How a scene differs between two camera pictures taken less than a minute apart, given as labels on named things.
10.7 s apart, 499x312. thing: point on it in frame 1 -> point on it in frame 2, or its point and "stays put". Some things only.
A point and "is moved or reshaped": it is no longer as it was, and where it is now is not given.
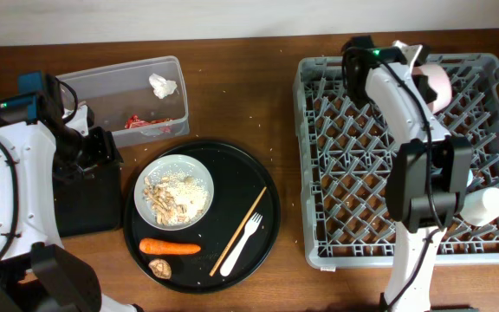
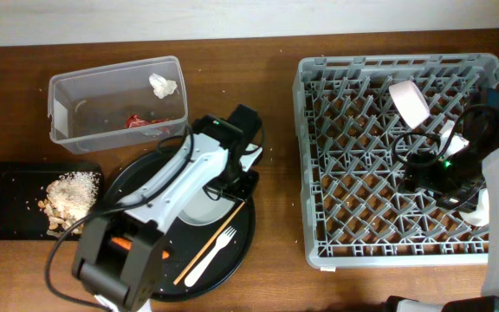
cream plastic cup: (482, 206) stays put
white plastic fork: (234, 255) -> (220, 242)
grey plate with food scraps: (173, 191) is moved or reshaped
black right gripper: (419, 83) -> (418, 172)
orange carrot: (154, 247) -> (127, 244)
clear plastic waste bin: (137, 102) stays put
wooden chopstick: (237, 231) -> (215, 236)
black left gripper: (106, 152) -> (246, 190)
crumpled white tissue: (161, 87) stays put
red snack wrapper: (134, 120) stays put
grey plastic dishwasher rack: (344, 156) stays put
